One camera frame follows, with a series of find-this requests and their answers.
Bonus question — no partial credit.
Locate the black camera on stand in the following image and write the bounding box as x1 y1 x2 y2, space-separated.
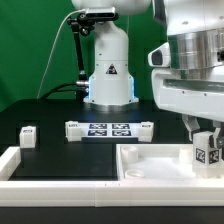
84 7 116 20

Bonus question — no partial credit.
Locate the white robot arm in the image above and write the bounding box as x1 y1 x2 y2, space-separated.
72 0 224 148

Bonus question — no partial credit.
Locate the white square tabletop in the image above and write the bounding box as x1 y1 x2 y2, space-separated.
115 143 224 181

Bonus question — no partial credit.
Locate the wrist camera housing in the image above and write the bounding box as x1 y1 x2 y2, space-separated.
148 42 171 68

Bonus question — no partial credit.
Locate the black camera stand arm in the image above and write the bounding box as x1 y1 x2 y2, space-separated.
67 17 88 102

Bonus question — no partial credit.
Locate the black cable at base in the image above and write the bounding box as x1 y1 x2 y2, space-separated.
40 81 90 100

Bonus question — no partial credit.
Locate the white U-shaped fence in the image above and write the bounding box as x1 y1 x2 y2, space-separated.
0 147 224 207

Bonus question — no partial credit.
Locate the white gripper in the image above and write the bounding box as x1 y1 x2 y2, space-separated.
151 68 224 149

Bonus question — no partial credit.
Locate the white camera cable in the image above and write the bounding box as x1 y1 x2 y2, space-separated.
35 9 86 100

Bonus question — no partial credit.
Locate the black marker base plate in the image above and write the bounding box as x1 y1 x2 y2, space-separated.
80 122 140 141

